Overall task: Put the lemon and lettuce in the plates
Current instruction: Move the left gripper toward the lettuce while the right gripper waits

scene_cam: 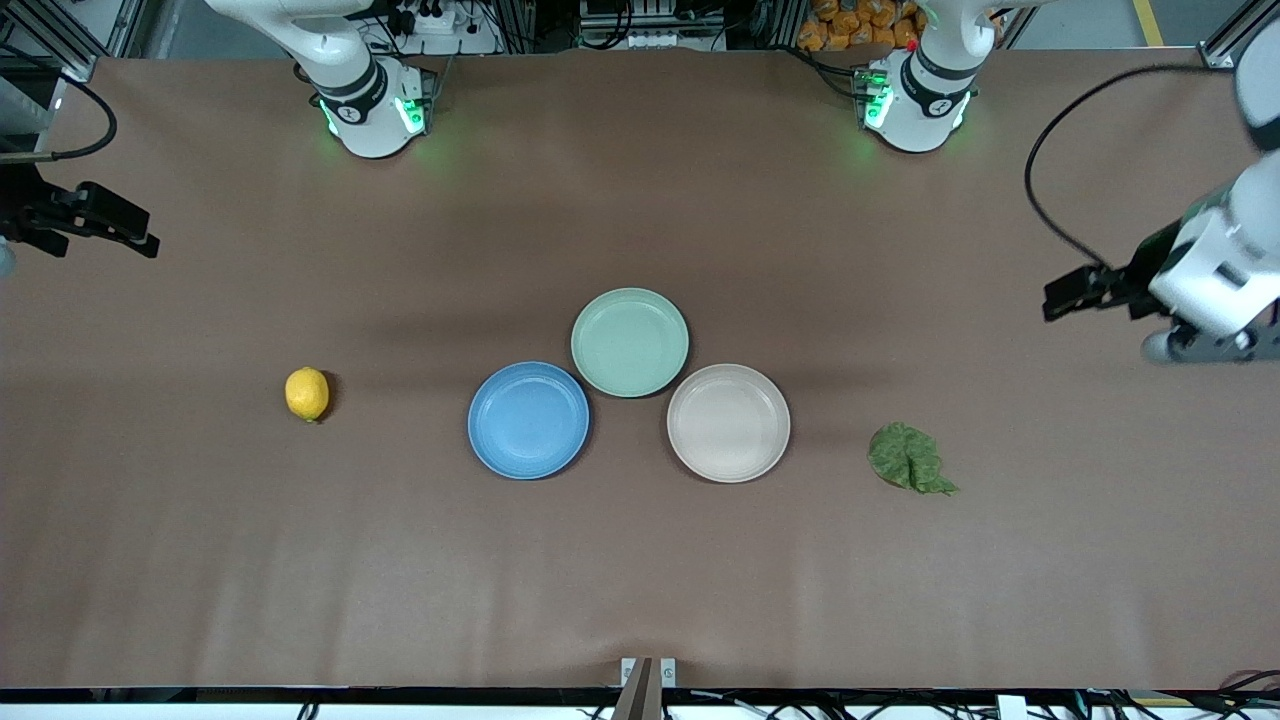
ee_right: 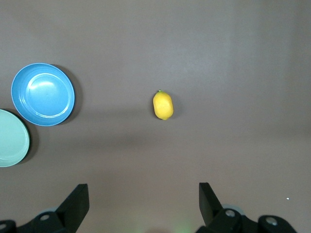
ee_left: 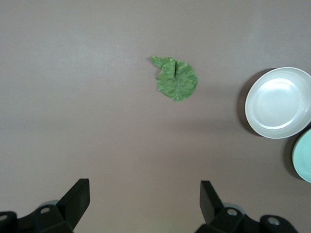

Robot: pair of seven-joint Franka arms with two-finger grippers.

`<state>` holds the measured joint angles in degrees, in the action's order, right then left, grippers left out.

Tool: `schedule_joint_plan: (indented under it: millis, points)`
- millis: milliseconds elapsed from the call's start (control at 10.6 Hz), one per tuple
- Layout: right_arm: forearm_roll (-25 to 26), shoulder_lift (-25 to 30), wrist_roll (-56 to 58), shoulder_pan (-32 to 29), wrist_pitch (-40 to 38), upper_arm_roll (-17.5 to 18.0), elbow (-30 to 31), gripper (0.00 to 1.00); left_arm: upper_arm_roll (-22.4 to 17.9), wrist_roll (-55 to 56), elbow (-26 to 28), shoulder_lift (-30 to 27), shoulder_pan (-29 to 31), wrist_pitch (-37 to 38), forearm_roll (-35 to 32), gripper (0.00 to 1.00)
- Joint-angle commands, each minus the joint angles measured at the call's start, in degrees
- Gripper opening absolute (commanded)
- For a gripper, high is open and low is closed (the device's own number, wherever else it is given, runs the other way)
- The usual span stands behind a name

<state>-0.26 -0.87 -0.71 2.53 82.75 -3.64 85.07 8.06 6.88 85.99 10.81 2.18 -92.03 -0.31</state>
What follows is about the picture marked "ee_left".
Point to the beige round plate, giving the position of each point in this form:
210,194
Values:
279,102

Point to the mint green round plate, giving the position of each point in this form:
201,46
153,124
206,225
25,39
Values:
305,157

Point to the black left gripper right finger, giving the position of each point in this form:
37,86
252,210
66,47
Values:
210,206

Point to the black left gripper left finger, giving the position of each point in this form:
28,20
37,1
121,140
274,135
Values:
73,206

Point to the green lettuce leaf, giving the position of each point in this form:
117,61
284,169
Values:
177,82

